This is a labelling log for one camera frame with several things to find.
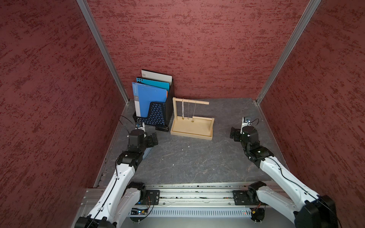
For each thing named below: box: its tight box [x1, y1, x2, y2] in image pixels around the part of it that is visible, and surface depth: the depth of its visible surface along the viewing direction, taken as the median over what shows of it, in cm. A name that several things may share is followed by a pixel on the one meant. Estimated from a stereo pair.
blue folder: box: [131, 82, 168, 118], surface depth 91 cm
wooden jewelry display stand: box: [170, 96, 215, 141], surface depth 102 cm
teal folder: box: [135, 77, 171, 92], surface depth 94 cm
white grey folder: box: [141, 69, 173, 85], surface depth 100 cm
